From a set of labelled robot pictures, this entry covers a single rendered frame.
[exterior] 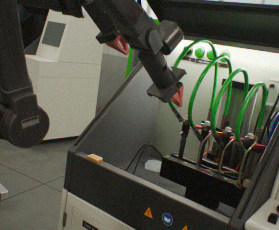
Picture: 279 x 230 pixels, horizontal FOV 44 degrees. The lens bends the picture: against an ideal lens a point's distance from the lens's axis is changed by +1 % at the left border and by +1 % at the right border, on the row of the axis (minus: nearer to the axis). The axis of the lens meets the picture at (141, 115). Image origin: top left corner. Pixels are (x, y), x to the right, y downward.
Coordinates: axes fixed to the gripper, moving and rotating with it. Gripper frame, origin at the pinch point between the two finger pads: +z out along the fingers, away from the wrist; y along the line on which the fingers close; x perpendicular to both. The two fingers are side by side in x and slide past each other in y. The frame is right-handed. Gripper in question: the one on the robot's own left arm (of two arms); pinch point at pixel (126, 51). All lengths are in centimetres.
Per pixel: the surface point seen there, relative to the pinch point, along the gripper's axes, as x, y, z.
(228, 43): -42, -5, 31
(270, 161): 6, -36, 42
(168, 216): 33, -14, 40
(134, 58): -176, 236, 124
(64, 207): 44, 33, 38
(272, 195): 10, -34, 54
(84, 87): -115, 272, 114
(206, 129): -1.3, -11.2, 38.2
